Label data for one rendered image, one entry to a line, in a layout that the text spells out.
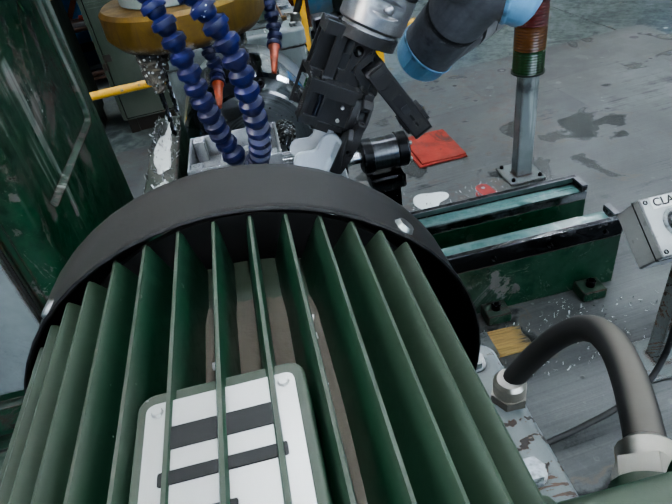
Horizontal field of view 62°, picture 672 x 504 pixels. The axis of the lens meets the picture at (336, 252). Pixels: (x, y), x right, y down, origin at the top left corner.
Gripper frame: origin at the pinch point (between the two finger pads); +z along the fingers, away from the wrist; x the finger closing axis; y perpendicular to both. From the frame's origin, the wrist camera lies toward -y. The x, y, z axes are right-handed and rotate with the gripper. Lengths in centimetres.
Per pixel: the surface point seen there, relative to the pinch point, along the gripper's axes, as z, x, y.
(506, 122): -2, -61, -62
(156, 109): 120, -310, 14
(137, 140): 139, -297, 22
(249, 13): -17.1, -0.4, 14.9
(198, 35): -14.0, 2.8, 19.5
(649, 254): -11.5, 20.6, -31.2
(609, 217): -7.2, 0.3, -45.0
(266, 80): -3.2, -27.2, 5.8
